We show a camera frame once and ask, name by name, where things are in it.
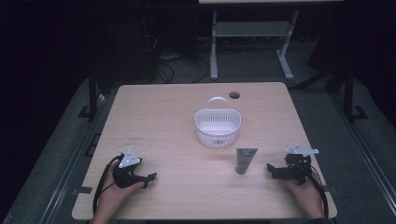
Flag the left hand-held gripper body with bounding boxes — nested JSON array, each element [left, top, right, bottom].
[[112, 148, 149, 189]]

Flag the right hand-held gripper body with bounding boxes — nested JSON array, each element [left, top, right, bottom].
[[275, 143, 320, 187]]

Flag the person's right hand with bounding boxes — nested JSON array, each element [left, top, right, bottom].
[[281, 174, 327, 219]]

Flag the person's left hand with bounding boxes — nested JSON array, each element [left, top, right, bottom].
[[92, 161, 146, 222]]

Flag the grey squeeze tube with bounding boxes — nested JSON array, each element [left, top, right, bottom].
[[234, 147, 259, 175]]

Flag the white plastic basket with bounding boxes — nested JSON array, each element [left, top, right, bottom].
[[194, 96, 243, 149]]

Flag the black metal stand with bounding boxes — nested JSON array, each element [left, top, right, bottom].
[[342, 66, 370, 123], [77, 68, 100, 122]]

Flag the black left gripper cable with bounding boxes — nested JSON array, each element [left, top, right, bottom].
[[92, 153, 125, 217]]

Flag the aluminium floor rail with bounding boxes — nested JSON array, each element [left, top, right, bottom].
[[37, 92, 108, 224], [330, 92, 396, 216]]

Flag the black floor cables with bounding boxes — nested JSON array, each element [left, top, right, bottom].
[[143, 33, 211, 85]]

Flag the white metal table frame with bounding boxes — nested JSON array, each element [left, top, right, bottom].
[[209, 9, 301, 81]]

